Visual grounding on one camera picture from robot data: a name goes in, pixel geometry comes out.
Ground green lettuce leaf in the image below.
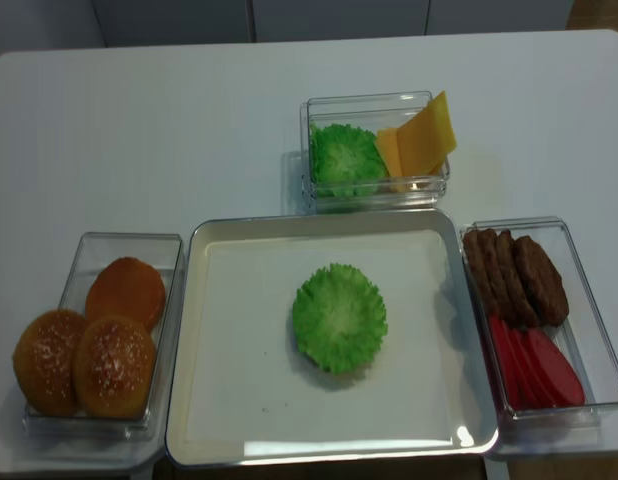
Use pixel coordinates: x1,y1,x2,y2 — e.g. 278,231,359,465
310,123,388,197
292,263,388,375

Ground brown meat patty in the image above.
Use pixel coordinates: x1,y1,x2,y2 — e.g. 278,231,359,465
496,230,540,328
463,230,491,316
513,235,570,327
478,229,520,327

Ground silver metal baking tray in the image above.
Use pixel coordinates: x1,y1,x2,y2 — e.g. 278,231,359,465
166,209,498,467

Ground sesame bun right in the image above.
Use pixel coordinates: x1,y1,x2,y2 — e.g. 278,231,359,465
73,315,156,419

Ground clear bun container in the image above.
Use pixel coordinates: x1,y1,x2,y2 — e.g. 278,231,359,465
23,232,186,440

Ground plain brown bun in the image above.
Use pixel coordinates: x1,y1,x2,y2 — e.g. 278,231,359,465
85,257,166,333

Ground sesame bun left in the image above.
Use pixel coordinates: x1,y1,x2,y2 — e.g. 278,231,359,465
12,309,87,417

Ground clear lettuce and cheese container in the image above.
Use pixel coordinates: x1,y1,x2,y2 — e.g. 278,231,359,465
282,91,451,214

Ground small yellow cheese slice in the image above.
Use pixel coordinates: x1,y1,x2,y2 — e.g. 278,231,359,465
375,128,403,177

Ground sesame bun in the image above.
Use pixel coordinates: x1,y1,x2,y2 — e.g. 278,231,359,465
12,309,87,417
73,315,156,419

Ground white paper tray liner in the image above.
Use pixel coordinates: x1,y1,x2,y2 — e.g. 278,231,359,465
187,231,466,455

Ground large yellow cheese slice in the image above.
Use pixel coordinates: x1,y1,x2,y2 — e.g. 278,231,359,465
397,91,457,176

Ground red tomato slice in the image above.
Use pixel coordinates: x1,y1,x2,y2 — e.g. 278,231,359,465
505,327,557,409
523,329,586,407
489,315,526,411

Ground clear patty and tomato container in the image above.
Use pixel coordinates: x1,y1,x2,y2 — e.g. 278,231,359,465
460,217,618,439

